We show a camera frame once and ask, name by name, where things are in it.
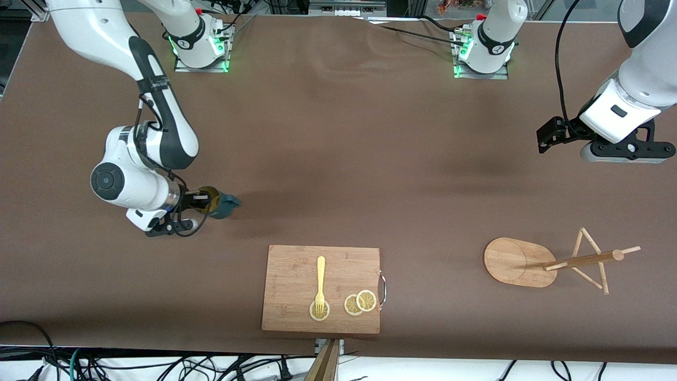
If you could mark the metal clamp bracket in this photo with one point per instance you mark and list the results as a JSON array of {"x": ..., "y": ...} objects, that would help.
[{"x": 319, "y": 346}]

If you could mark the wooden pole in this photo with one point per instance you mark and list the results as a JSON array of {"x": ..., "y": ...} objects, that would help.
[{"x": 325, "y": 365}]

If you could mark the grey power strip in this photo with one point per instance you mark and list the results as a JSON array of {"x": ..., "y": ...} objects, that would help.
[{"x": 344, "y": 10}]

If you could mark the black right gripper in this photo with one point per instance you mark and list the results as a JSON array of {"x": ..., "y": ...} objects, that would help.
[{"x": 187, "y": 201}]

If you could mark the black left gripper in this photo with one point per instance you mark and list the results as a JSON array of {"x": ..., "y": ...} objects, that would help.
[{"x": 572, "y": 130}]

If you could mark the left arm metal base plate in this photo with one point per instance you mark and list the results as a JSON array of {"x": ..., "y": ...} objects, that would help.
[{"x": 478, "y": 75}]

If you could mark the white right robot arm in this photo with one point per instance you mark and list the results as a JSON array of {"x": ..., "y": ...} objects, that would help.
[{"x": 111, "y": 32}]

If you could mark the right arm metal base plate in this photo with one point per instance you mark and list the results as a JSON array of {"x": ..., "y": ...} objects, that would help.
[{"x": 182, "y": 69}]

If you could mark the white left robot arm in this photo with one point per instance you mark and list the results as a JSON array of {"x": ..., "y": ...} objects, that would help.
[{"x": 645, "y": 79}]

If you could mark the aluminium frame corner bracket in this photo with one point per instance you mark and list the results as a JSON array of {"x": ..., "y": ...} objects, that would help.
[{"x": 40, "y": 17}]

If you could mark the lemon slice under fork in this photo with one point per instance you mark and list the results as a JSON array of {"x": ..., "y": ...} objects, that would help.
[{"x": 313, "y": 314}]

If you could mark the brown table cloth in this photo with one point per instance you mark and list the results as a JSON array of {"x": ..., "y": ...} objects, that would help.
[{"x": 338, "y": 132}]

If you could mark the orange background object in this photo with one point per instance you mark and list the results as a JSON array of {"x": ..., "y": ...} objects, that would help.
[{"x": 455, "y": 6}]

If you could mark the yellow plastic fork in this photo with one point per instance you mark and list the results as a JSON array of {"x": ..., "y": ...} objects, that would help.
[{"x": 320, "y": 275}]

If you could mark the wooden cup rack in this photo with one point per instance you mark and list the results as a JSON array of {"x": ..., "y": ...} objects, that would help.
[{"x": 515, "y": 262}]

